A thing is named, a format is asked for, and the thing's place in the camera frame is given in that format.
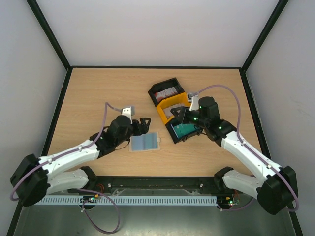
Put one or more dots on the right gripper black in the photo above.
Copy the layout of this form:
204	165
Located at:
185	117

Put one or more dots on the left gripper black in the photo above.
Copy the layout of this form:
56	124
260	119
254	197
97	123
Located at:
143	129

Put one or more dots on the beige card holder wallet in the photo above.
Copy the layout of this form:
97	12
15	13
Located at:
145	142

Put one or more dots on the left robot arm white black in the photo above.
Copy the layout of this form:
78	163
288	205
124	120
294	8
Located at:
36	177

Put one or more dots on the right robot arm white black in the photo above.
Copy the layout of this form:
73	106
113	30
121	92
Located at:
227	136

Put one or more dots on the white cards in yellow bin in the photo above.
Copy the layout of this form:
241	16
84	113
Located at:
172	111

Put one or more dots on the teal cards stack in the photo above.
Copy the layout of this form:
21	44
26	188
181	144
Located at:
181	130

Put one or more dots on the black bin with teal cards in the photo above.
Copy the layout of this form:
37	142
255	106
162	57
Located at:
169	127

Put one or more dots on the stack of red white cards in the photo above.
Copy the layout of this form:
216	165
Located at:
165	93

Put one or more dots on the black bin with red cards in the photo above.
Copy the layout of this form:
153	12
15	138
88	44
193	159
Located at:
173	82

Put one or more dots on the yellow bin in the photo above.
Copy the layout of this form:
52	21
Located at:
165	106

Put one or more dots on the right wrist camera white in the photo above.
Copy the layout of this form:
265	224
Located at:
193	99

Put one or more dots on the black aluminium frame rail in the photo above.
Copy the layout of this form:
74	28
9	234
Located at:
157	183

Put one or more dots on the light blue cable duct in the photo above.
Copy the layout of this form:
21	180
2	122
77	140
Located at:
131	200

